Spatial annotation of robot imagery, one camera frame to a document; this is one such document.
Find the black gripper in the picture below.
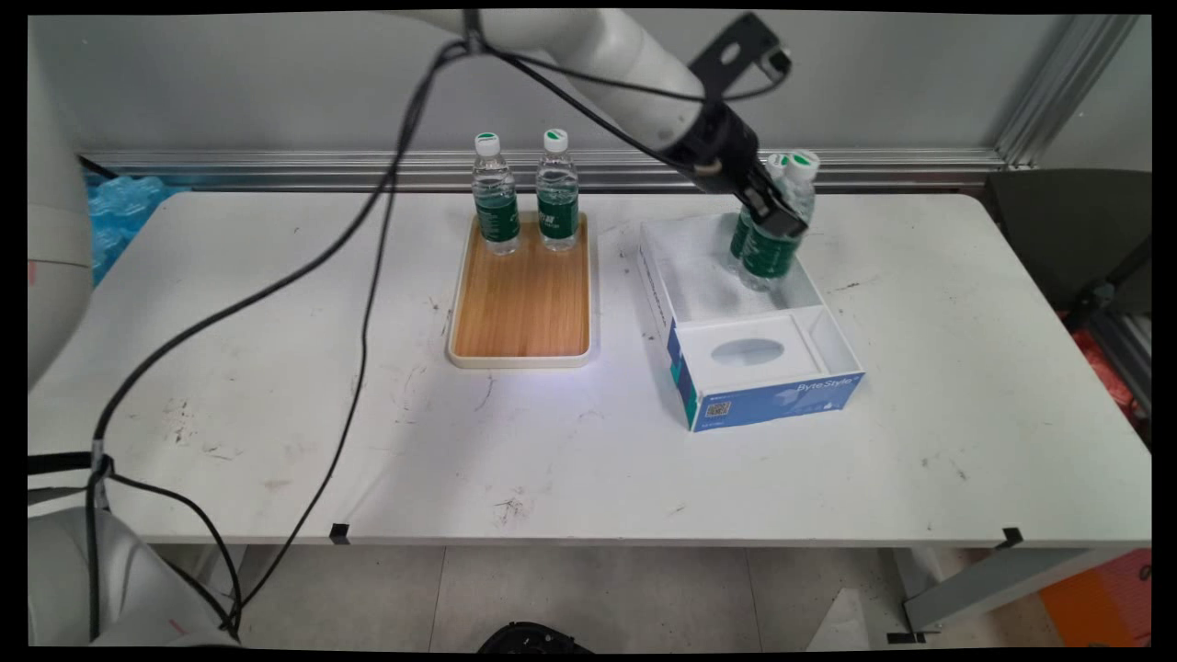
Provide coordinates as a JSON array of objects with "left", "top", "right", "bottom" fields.
[{"left": 669, "top": 103, "right": 811, "bottom": 239}]

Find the water bottle green label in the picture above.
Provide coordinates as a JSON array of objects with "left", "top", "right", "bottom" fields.
[
  {"left": 729, "top": 153, "right": 790, "bottom": 264},
  {"left": 536, "top": 129, "right": 581, "bottom": 252},
  {"left": 472, "top": 132, "right": 521, "bottom": 257},
  {"left": 738, "top": 150, "right": 820, "bottom": 293}
]

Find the blue white cardboard box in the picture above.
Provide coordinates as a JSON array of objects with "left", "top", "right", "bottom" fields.
[{"left": 638, "top": 213, "right": 866, "bottom": 433}]

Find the bamboo tray white rim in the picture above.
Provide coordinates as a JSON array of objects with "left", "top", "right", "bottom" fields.
[{"left": 446, "top": 213, "right": 600, "bottom": 371}]

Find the red package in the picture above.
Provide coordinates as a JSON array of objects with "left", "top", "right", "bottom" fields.
[{"left": 1068, "top": 329, "right": 1141, "bottom": 426}]

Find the grey metal table leg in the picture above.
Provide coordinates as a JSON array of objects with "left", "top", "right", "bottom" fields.
[
  {"left": 207, "top": 544, "right": 249, "bottom": 632},
  {"left": 899, "top": 547, "right": 1134, "bottom": 637}
]

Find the black round object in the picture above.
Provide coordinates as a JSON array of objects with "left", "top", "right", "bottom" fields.
[{"left": 478, "top": 622, "right": 591, "bottom": 654}]

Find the orange box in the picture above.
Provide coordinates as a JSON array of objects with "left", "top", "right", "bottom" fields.
[{"left": 1039, "top": 550, "right": 1152, "bottom": 647}]

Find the blue shrink-wrapped bottle pack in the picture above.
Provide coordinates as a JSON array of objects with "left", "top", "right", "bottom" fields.
[{"left": 85, "top": 175, "right": 190, "bottom": 288}]

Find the horizontal aluminium rail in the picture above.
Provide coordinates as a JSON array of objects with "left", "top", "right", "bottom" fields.
[{"left": 78, "top": 149, "right": 1012, "bottom": 194}]

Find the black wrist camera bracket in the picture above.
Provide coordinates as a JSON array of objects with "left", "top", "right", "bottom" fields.
[{"left": 687, "top": 12, "right": 793, "bottom": 95}]

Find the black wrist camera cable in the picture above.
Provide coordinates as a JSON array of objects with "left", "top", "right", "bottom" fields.
[{"left": 474, "top": 37, "right": 793, "bottom": 177}]

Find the diagonal aluminium profile post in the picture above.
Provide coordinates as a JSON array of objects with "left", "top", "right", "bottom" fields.
[{"left": 993, "top": 13, "right": 1141, "bottom": 169}]

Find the aluminium frame beam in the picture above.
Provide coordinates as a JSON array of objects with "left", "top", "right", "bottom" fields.
[{"left": 1090, "top": 311, "right": 1152, "bottom": 417}]

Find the thin long black cable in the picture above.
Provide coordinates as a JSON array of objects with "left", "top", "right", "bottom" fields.
[{"left": 225, "top": 37, "right": 472, "bottom": 635}]

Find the thick black cable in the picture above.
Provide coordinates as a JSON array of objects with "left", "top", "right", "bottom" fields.
[{"left": 28, "top": 37, "right": 470, "bottom": 643}]

